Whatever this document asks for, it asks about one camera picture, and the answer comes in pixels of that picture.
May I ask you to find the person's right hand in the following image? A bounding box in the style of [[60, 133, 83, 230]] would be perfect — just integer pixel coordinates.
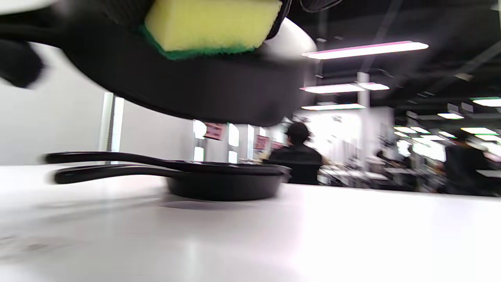
[[96, 0, 343, 40]]

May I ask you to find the person's left hand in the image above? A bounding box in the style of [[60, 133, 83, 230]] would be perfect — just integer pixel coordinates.
[[0, 39, 44, 89]]

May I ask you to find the yellow green sponge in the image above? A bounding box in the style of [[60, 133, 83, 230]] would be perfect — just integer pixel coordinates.
[[140, 0, 283, 60]]

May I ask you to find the black cast iron frying pan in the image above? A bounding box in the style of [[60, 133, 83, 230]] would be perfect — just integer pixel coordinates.
[[42, 152, 292, 177], [54, 164, 292, 201], [0, 16, 312, 127]]

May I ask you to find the grey left hand controller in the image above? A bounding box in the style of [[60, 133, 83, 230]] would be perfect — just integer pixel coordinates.
[[263, 18, 317, 61]]

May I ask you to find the ceiling light panel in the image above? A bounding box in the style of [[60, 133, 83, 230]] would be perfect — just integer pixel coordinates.
[[299, 83, 390, 94], [301, 40, 429, 60], [301, 103, 367, 111]]

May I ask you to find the row of white workstation frames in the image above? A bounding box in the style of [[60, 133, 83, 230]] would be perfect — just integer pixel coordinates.
[[318, 110, 501, 194]]

